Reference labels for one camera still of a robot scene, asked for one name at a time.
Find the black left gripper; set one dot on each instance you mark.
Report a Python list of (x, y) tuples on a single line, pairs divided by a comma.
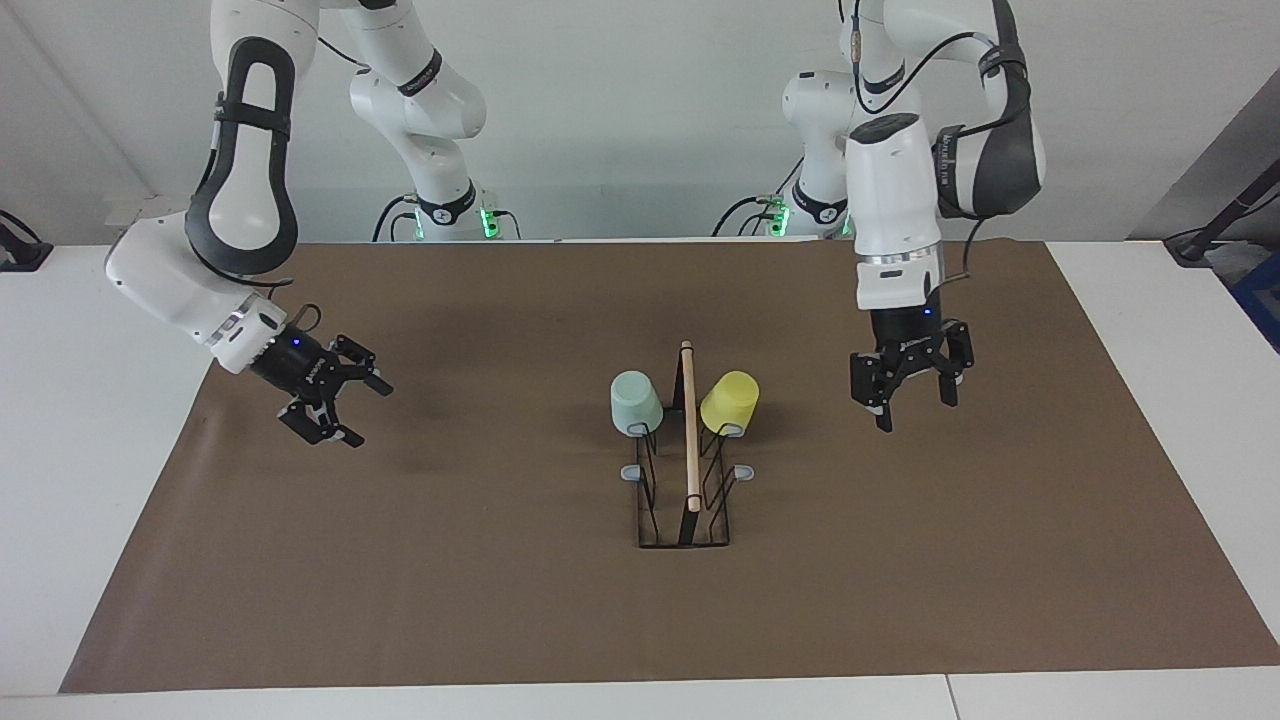
[(905, 335)]

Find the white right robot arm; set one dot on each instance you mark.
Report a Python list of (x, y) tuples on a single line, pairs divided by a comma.
[(240, 190)]

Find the green plastic cup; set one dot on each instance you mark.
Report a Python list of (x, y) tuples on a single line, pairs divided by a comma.
[(637, 402)]

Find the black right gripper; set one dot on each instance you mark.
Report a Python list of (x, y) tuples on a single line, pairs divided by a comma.
[(295, 368)]

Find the black table clamp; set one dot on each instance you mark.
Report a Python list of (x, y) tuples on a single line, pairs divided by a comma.
[(22, 255)]

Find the black camera stand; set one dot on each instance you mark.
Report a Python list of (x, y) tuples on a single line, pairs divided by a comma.
[(1195, 245)]

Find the yellow plastic cup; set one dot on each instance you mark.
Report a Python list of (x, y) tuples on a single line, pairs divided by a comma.
[(730, 402)]

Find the blue box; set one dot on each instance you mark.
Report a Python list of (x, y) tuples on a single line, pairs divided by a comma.
[(1262, 295)]

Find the white socket box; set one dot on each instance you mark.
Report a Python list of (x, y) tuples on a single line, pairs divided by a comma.
[(130, 212)]

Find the brown table mat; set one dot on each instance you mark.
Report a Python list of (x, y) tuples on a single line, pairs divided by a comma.
[(480, 580)]

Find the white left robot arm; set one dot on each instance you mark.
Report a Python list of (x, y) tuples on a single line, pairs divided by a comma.
[(895, 200)]

